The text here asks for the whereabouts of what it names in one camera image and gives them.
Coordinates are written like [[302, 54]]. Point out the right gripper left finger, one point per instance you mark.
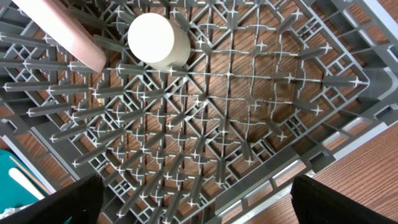
[[80, 202]]

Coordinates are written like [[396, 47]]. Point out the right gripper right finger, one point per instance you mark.
[[315, 203]]

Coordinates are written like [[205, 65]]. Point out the white plastic cup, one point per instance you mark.
[[158, 42]]

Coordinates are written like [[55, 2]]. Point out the pink round plate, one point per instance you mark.
[[56, 21]]

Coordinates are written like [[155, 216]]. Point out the grey dishwasher rack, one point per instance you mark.
[[271, 90]]

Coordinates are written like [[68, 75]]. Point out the wooden chopstick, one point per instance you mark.
[[31, 176]]

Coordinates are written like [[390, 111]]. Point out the teal serving tray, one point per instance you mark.
[[14, 195]]

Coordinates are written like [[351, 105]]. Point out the white plastic fork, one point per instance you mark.
[[22, 180]]

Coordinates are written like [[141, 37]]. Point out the crumpled white napkin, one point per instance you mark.
[[8, 212]]

